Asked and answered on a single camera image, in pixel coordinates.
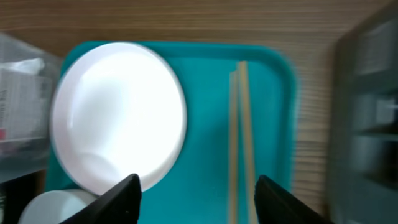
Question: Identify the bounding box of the grey dishwasher rack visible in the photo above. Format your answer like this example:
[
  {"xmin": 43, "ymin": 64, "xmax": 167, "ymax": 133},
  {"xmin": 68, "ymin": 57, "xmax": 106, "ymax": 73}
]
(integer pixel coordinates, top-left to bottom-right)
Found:
[{"xmin": 326, "ymin": 1, "xmax": 397, "ymax": 223}]

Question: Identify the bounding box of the black tray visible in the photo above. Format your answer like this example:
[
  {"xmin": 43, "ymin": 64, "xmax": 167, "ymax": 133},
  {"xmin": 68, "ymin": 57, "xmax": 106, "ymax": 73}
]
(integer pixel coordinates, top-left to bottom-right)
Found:
[{"xmin": 1, "ymin": 170, "xmax": 46, "ymax": 224}]

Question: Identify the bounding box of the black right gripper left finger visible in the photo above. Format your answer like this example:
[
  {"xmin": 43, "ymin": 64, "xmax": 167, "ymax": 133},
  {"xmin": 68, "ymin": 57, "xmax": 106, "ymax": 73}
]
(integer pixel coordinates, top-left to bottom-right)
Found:
[{"xmin": 60, "ymin": 174, "xmax": 142, "ymax": 224}]

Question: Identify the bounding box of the large pink plate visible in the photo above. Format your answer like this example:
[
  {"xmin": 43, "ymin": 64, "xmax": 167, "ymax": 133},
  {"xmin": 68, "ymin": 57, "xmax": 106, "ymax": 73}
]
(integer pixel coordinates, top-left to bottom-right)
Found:
[{"xmin": 50, "ymin": 42, "xmax": 187, "ymax": 195}]

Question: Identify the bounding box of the teal serving tray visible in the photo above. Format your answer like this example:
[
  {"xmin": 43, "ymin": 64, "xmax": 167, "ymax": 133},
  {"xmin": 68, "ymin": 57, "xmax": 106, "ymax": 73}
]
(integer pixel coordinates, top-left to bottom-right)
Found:
[{"xmin": 43, "ymin": 40, "xmax": 298, "ymax": 224}]

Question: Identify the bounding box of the clear plastic waste bin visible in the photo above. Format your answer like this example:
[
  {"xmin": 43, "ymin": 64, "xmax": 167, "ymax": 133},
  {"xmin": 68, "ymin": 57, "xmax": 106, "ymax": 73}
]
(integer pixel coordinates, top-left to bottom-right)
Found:
[{"xmin": 1, "ymin": 33, "xmax": 62, "ymax": 182}]

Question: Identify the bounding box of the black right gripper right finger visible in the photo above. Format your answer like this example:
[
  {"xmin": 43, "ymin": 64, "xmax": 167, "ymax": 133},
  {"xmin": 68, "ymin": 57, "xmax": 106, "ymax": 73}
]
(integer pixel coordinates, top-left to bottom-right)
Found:
[{"xmin": 254, "ymin": 175, "xmax": 331, "ymax": 224}]

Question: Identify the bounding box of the right wooden chopstick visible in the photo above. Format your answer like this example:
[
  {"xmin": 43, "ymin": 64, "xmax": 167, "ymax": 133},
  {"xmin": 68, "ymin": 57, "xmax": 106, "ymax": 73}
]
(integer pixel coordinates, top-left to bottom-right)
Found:
[{"xmin": 238, "ymin": 61, "xmax": 258, "ymax": 224}]

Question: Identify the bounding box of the white napkin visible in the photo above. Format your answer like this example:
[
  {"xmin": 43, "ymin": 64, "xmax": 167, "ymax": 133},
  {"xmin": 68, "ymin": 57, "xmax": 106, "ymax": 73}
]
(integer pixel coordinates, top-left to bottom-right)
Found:
[{"xmin": 1, "ymin": 58, "xmax": 45, "ymax": 75}]

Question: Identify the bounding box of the grey bowl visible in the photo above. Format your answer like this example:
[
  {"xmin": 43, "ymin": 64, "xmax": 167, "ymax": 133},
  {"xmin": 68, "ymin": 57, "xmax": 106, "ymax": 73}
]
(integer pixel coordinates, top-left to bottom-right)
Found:
[{"xmin": 18, "ymin": 189, "xmax": 97, "ymax": 224}]

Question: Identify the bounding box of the red wrapper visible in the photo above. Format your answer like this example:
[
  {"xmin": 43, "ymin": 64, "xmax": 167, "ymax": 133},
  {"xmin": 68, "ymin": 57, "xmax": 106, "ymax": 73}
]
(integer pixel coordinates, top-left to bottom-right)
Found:
[{"xmin": 0, "ymin": 129, "xmax": 6, "ymax": 141}]

